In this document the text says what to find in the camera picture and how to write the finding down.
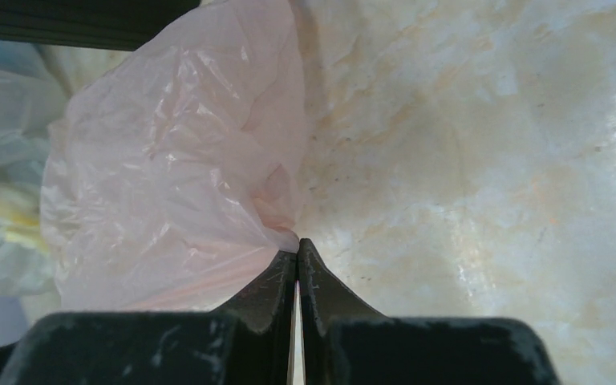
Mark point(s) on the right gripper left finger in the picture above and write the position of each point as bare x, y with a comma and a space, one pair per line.
246, 340

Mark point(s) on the clear yellow-rimmed trash bag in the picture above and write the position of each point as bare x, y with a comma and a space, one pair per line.
30, 98

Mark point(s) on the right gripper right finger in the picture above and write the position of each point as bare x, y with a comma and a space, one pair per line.
347, 341

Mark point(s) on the black plastic trash bin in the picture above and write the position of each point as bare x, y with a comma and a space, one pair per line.
121, 25

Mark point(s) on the pink plastic trash bag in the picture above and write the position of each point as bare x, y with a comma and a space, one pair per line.
172, 180

